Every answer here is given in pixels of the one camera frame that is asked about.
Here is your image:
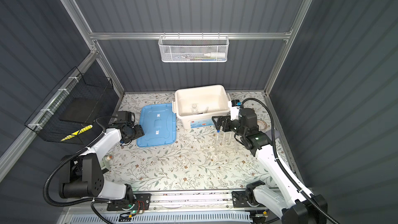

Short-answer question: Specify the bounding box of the clear tape roll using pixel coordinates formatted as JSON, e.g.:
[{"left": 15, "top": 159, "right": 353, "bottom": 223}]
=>
[{"left": 257, "top": 120, "right": 268, "bottom": 131}]

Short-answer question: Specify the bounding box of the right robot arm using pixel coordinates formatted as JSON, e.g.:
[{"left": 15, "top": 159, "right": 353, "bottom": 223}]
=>
[{"left": 212, "top": 100, "right": 338, "bottom": 224}]

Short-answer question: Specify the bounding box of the white plastic storage bin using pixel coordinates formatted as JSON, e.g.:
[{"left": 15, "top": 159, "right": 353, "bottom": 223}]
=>
[{"left": 172, "top": 85, "right": 231, "bottom": 130}]

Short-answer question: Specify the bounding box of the black pad in basket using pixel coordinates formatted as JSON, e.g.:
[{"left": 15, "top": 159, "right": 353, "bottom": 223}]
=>
[{"left": 59, "top": 98, "right": 103, "bottom": 125}]

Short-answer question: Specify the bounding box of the green tape dispenser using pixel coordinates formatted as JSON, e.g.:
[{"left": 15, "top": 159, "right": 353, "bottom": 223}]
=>
[{"left": 104, "top": 155, "right": 113, "bottom": 163}]

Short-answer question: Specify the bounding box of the black wire side basket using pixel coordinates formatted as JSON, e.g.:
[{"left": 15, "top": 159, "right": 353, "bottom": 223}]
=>
[{"left": 24, "top": 63, "right": 119, "bottom": 145}]

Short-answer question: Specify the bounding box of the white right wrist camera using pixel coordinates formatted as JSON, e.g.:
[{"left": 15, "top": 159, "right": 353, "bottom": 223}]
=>
[{"left": 228, "top": 100, "right": 241, "bottom": 121}]

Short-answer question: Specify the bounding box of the blue plastic bin lid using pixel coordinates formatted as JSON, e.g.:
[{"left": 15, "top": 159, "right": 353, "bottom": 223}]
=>
[{"left": 136, "top": 103, "right": 177, "bottom": 147}]

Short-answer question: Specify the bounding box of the white wire wall basket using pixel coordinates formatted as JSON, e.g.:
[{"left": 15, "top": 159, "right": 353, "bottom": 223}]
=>
[{"left": 158, "top": 36, "right": 230, "bottom": 63}]

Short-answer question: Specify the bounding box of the clear test tube rack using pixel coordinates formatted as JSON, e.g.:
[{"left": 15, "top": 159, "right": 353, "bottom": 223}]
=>
[{"left": 211, "top": 131, "right": 237, "bottom": 160}]

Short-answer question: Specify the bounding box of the white bottle in basket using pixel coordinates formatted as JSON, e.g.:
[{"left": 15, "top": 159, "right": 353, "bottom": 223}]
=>
[{"left": 204, "top": 52, "right": 227, "bottom": 59}]

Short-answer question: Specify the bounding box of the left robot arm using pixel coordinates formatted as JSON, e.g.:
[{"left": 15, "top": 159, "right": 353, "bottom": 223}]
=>
[{"left": 42, "top": 111, "right": 145, "bottom": 209}]

